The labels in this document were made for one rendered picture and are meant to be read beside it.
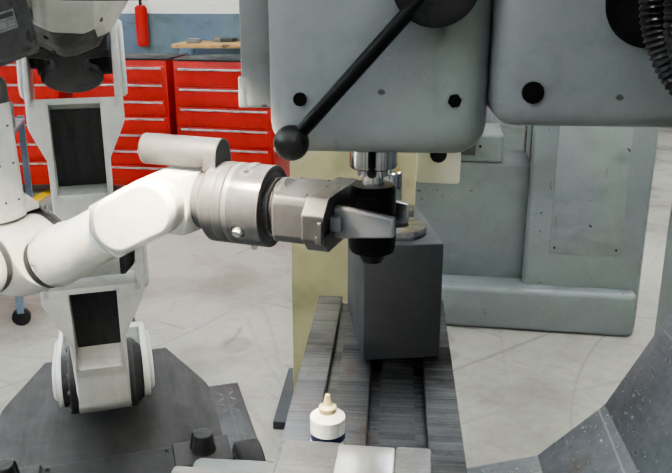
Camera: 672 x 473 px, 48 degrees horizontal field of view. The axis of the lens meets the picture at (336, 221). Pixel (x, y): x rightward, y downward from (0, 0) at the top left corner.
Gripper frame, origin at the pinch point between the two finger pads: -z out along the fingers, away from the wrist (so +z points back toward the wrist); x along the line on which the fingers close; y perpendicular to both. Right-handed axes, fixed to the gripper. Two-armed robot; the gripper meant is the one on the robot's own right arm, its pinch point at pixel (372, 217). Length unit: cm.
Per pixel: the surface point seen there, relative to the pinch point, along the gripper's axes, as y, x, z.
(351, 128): -10.8, -10.0, -0.9
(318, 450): 21.4, -10.3, 2.0
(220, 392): 84, 93, 70
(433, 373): 32.4, 29.6, -1.1
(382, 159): -6.5, -1.9, -1.4
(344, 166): 34, 162, 58
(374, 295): 21.7, 30.6, 8.6
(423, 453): 21.3, -7.4, -7.9
